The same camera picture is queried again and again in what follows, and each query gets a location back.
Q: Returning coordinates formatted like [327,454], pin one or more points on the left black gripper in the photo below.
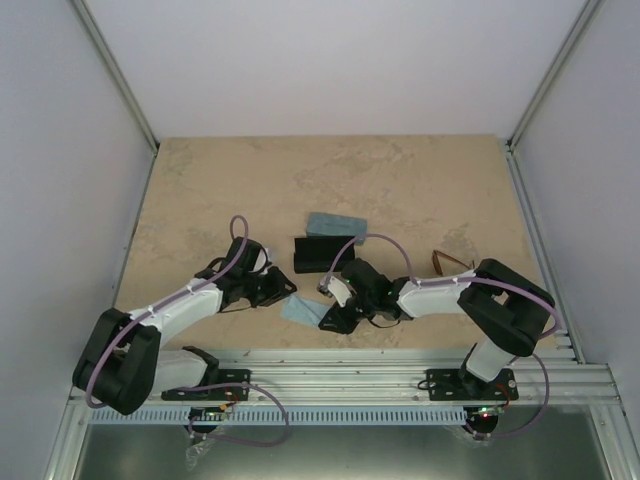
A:
[277,290]

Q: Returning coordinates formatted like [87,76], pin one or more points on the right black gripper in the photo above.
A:
[345,325]

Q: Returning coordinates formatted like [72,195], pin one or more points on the light blue cloth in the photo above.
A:
[303,311]

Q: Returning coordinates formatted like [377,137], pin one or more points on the black glasses case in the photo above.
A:
[316,254]

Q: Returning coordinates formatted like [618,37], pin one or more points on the blue-grey glasses case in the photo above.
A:
[326,224]

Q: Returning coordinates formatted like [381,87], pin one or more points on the brown frame sunglasses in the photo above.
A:
[438,256]

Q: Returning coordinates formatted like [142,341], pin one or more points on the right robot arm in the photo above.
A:
[510,310]

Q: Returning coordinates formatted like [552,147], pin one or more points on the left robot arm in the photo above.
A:
[124,361]

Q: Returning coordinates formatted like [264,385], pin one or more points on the clear plastic wrap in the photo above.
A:
[195,452]

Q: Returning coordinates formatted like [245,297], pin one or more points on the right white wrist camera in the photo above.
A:
[333,287]

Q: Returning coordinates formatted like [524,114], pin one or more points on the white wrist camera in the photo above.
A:
[333,287]
[263,262]

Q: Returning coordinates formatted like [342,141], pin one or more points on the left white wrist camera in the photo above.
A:
[263,262]

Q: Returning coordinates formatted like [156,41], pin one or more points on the blue slotted cable duct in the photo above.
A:
[296,416]

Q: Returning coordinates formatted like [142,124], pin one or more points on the aluminium rail frame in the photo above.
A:
[568,423]

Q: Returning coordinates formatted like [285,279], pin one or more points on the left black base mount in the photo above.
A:
[228,387]

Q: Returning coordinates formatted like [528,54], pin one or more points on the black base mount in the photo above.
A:
[450,385]
[228,387]

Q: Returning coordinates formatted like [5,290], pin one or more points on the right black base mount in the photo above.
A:
[450,385]

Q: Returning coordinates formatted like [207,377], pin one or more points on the left aluminium corner post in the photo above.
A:
[110,63]

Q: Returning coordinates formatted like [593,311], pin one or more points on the aluminium corner post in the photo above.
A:
[110,63]
[580,26]

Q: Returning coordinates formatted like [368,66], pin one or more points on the right aluminium corner post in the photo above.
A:
[580,26]

